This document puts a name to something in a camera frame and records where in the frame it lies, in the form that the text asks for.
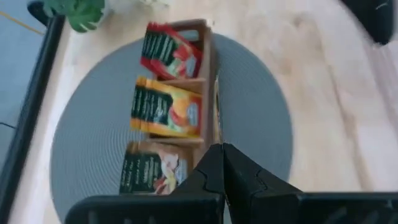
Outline wooden tea organizer box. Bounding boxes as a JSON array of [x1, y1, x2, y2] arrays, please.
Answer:
[[125, 18, 220, 196]]

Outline round grey woven placemat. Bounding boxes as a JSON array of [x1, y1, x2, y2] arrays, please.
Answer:
[[49, 32, 294, 224]]

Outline red strawberry tea sachet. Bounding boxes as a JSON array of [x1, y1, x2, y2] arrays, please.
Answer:
[[139, 21, 203, 82]]

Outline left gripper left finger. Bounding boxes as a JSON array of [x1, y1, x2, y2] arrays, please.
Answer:
[[64, 142, 226, 224]]

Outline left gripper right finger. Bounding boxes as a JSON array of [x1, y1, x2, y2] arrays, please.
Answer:
[[222, 142, 398, 224]]

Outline green plant in white pot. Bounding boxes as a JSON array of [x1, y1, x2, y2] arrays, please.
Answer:
[[42, 0, 171, 34]]

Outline yellow cable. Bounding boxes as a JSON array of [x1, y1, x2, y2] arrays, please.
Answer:
[[0, 11, 47, 36]]

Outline yellow peach tea sachet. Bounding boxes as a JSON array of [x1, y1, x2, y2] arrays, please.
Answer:
[[129, 75, 203, 139]]

